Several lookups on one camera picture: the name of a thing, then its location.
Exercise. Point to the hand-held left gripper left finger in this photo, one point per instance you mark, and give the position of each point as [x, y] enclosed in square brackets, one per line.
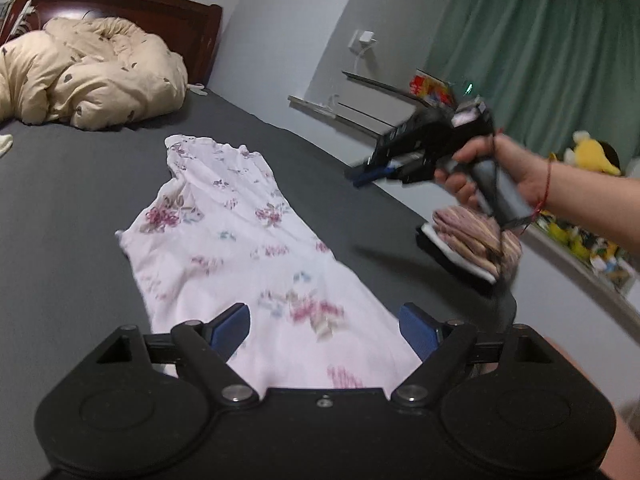
[235, 330]

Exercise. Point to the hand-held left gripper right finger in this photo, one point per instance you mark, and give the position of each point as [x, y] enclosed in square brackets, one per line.
[415, 332]

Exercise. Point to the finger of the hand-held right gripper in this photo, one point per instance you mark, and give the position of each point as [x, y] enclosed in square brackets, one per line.
[375, 175]

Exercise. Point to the pink floral garment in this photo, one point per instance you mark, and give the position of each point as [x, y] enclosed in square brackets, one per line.
[240, 240]

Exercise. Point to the person's right forearm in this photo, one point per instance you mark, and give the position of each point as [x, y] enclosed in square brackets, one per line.
[590, 205]

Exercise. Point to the person's right hand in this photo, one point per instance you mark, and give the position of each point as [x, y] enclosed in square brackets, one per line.
[520, 170]

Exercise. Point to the red yellow snack box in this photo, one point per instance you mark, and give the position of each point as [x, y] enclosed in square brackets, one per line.
[430, 89]

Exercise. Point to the beige cabinet dark trim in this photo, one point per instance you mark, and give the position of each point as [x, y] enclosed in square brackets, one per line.
[380, 102]

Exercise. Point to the pink striped folded garment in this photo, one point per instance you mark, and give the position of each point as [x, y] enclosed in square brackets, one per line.
[470, 235]

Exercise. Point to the green curtain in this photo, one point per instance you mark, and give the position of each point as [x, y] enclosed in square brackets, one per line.
[540, 35]

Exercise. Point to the yellow plush toy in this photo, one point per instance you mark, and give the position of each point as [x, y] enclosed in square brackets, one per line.
[592, 152]

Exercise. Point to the yellow toy figures box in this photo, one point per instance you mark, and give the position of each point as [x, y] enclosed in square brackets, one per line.
[580, 245]

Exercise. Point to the dark red wooden headboard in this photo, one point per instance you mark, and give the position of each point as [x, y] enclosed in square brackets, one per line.
[150, 10]

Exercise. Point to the beige heart print duvet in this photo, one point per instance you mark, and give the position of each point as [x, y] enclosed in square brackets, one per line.
[90, 75]

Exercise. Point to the cream textured garment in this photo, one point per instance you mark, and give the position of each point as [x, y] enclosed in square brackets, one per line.
[4, 146]

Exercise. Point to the white wall charger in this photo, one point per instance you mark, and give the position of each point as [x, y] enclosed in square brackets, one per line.
[362, 40]

